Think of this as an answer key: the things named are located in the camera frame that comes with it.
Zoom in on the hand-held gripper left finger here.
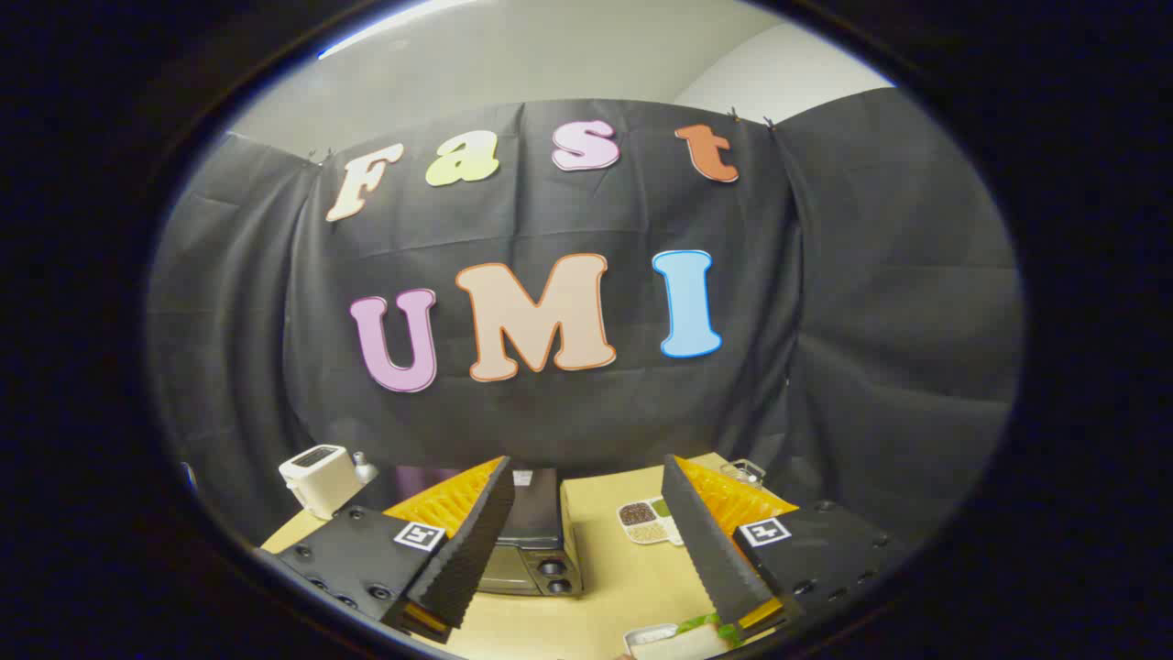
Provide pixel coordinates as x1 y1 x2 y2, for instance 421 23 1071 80
275 456 516 644

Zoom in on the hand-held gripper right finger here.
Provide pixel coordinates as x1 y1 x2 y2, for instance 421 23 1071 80
662 454 905 643

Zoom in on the black toaster oven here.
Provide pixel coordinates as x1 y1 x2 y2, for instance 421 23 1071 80
385 463 585 597

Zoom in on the sandwich with lettuce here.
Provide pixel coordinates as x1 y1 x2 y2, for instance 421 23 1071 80
630 612 745 660

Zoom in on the white bread toaster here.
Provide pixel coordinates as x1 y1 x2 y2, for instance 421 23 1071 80
279 445 360 521

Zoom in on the white divided dish of grains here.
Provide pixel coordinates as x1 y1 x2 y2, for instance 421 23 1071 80
617 497 685 547

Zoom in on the white plate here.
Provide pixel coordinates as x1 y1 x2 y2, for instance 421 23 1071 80
623 623 681 654

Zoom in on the black backdrop cloth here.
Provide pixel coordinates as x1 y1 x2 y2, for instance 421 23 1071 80
147 87 1025 551

